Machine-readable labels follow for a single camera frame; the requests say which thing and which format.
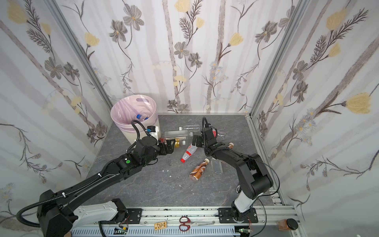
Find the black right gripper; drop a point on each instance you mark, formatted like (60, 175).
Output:
(200, 140)

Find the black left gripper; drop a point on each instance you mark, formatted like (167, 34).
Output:
(167, 145)

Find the frosted red-cap bottle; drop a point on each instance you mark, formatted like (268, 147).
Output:
(188, 153)

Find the yellow red label bottle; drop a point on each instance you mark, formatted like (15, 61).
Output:
(179, 142)

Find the clear green-cap bottle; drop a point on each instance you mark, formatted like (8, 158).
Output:
(217, 166)

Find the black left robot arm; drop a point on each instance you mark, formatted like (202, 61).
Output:
(56, 213)

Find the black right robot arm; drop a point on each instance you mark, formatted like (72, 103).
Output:
(253, 175)

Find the cream waste bin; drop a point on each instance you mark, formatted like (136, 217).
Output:
(142, 130)

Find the clear ribbed white-cap bottle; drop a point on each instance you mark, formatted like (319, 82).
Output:
(190, 127)

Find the brown coffee drink bottle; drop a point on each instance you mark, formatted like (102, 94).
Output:
(199, 170)

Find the small yellow tag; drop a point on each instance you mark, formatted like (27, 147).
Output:
(160, 225)

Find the amber jar black lid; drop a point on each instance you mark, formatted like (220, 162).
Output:
(289, 224)

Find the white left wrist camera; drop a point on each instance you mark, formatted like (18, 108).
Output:
(153, 131)

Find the red handled scissors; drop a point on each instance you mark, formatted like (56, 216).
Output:
(186, 223)

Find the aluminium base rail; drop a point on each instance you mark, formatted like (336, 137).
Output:
(261, 222)

